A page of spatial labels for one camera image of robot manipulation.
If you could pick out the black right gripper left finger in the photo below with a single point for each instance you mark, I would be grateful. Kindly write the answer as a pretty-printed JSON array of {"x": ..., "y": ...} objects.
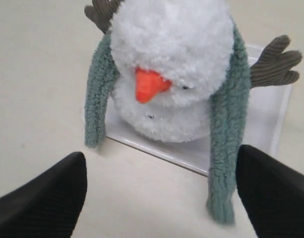
[{"x": 49, "y": 205}]

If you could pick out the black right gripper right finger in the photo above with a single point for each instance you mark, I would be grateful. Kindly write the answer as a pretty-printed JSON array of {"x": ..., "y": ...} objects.
[{"x": 271, "y": 193}]

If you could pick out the green knitted scarf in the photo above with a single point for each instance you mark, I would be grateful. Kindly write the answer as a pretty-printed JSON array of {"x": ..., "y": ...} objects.
[{"x": 228, "y": 110}]

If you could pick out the white plush snowman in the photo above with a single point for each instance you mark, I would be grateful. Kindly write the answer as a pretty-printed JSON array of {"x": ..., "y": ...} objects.
[{"x": 163, "y": 61}]

